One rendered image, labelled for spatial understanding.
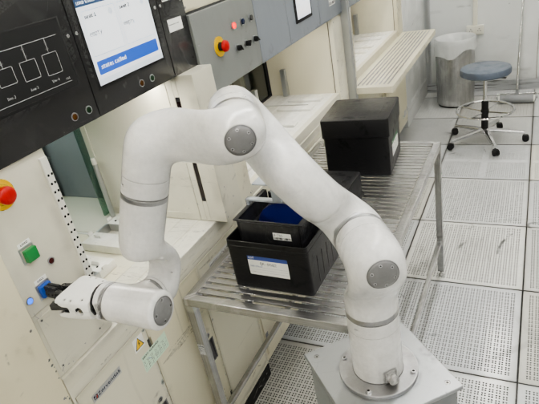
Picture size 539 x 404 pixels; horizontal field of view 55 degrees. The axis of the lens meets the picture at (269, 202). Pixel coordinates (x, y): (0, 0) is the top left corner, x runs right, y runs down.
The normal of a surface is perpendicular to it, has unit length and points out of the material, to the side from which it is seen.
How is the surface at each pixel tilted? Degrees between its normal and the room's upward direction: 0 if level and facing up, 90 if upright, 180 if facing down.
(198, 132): 74
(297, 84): 90
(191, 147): 94
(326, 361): 0
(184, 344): 90
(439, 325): 0
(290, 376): 0
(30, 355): 90
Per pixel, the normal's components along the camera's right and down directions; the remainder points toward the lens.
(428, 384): -0.18, -0.87
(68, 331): 0.89, 0.05
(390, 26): -0.41, 0.48
